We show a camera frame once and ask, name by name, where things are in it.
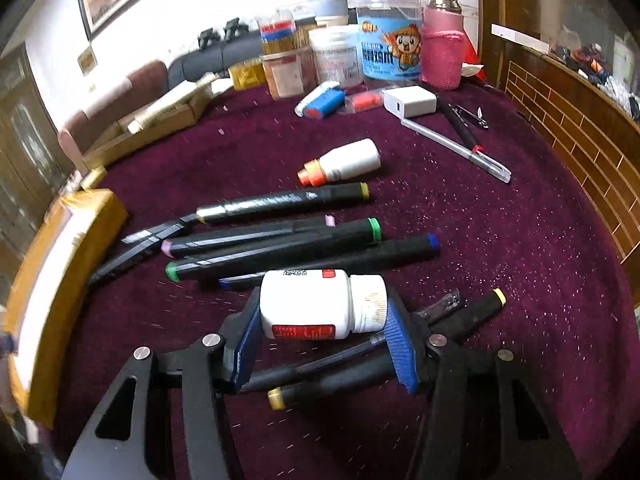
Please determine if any black marker pink cap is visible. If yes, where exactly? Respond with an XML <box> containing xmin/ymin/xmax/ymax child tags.
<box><xmin>160</xmin><ymin>214</ymin><xmax>336</xmax><ymax>258</ymax></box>

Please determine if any white bottle red label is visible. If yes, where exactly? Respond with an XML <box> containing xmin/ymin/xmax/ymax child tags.
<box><xmin>259</xmin><ymin>269</ymin><xmax>387</xmax><ymax>340</ymax></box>

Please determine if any black marker blue cap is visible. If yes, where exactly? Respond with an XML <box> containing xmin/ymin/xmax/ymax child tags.
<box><xmin>200</xmin><ymin>233</ymin><xmax>440</xmax><ymax>292</ymax></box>

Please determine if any black marker green cap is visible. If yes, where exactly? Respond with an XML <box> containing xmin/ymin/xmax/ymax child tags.
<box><xmin>165</xmin><ymin>218</ymin><xmax>382</xmax><ymax>283</ymax></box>

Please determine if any black marker yellow cap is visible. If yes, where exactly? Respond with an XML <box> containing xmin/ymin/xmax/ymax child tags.
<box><xmin>195</xmin><ymin>182</ymin><xmax>371</xmax><ymax>223</ymax></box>

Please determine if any black gel pen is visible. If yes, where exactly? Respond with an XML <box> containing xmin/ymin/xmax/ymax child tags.
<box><xmin>241</xmin><ymin>289</ymin><xmax>462</xmax><ymax>393</ymax></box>

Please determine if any thin black pen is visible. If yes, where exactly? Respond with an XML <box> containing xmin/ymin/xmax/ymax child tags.
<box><xmin>88</xmin><ymin>214</ymin><xmax>198</xmax><ymax>287</ymax></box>

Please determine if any yellow taped white tray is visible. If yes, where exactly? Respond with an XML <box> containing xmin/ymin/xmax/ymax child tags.
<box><xmin>4</xmin><ymin>188</ymin><xmax>128</xmax><ymax>429</ymax></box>

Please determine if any maroon velvet tablecloth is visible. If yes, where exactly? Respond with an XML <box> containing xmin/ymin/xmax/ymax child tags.
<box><xmin>49</xmin><ymin>81</ymin><xmax>640</xmax><ymax>480</ymax></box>

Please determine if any small gold tin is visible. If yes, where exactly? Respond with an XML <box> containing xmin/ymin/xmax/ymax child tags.
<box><xmin>80</xmin><ymin>166</ymin><xmax>107</xmax><ymax>191</ymax></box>

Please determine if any white utility knife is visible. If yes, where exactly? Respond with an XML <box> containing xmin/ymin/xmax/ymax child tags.
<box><xmin>400</xmin><ymin>119</ymin><xmax>512</xmax><ymax>184</ymax></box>

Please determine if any wooden glass cabinet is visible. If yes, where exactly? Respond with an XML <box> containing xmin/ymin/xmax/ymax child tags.
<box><xmin>0</xmin><ymin>44</ymin><xmax>73</xmax><ymax>302</ymax></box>

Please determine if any maroon armchair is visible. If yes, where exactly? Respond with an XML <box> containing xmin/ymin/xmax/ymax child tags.
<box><xmin>58</xmin><ymin>60</ymin><xmax>168</xmax><ymax>176</ymax></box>

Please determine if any nail clipper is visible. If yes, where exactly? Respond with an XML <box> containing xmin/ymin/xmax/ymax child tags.
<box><xmin>454</xmin><ymin>105</ymin><xmax>489</xmax><ymax>130</ymax></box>

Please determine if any small bottle orange cap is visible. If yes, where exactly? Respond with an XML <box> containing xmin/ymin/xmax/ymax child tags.
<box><xmin>297</xmin><ymin>139</ymin><xmax>382</xmax><ymax>186</ymax></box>

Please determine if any brown cardboard box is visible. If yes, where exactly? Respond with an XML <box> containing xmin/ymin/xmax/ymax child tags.
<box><xmin>82</xmin><ymin>74</ymin><xmax>232</xmax><ymax>170</ymax></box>

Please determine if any black pen red tip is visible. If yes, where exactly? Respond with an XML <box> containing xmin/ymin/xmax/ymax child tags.
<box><xmin>436</xmin><ymin>93</ymin><xmax>484</xmax><ymax>153</ymax></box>

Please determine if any white power adapter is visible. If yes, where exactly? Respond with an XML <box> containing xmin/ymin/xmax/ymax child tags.
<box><xmin>382</xmin><ymin>86</ymin><xmax>437</xmax><ymax>119</ymax></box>

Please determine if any gold foil packet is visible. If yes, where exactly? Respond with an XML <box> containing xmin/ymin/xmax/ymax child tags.
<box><xmin>228</xmin><ymin>58</ymin><xmax>266</xmax><ymax>91</ymax></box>

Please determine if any black leather sofa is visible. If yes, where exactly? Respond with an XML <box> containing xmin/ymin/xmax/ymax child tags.
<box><xmin>167</xmin><ymin>30</ymin><xmax>262</xmax><ymax>89</ymax></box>

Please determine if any orange toothpick jar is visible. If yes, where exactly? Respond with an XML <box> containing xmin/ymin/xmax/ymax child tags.
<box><xmin>257</xmin><ymin>11</ymin><xmax>314</xmax><ymax>100</ymax></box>

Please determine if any white plastic tub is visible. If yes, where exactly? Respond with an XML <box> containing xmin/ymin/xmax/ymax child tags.
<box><xmin>308</xmin><ymin>24</ymin><xmax>363</xmax><ymax>89</ymax></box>

